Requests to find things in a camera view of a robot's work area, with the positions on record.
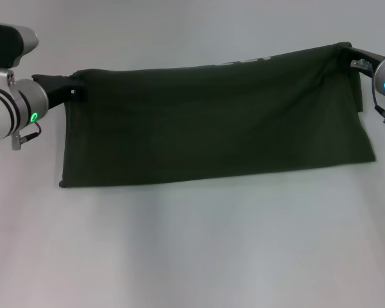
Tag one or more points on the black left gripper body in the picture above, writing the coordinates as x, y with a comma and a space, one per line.
54, 90

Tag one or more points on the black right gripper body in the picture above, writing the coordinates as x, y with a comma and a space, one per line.
364, 59

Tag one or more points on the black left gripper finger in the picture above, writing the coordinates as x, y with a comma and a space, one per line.
78, 91

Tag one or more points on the dark green t-shirt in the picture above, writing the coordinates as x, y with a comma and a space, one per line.
211, 128

